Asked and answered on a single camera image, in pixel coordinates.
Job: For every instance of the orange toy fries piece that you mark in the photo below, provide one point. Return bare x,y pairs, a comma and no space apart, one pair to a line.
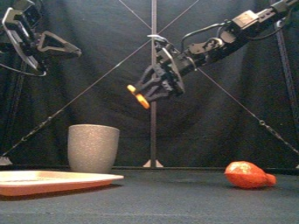
138,96

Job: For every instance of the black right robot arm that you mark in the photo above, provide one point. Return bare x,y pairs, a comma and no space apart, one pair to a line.
242,25

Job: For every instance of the grey speckled cup bowl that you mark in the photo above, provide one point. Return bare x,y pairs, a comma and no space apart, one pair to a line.
93,148

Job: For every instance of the red toy chicken drumstick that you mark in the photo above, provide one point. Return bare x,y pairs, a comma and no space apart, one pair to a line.
248,175

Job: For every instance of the orange plastic tray plate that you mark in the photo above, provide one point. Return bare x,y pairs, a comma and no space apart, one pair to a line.
52,181

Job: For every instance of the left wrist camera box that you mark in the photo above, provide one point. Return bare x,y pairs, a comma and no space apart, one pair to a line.
28,9

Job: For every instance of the vertical metal frame pole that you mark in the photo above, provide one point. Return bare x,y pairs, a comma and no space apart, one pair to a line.
154,128

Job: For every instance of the silver pole foot bracket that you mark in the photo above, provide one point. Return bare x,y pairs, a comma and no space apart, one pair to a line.
153,164

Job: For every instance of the slanted black frame post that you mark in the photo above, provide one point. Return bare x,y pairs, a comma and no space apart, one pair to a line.
288,73

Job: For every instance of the silver corner floor bracket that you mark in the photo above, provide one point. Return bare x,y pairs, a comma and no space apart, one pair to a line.
5,161

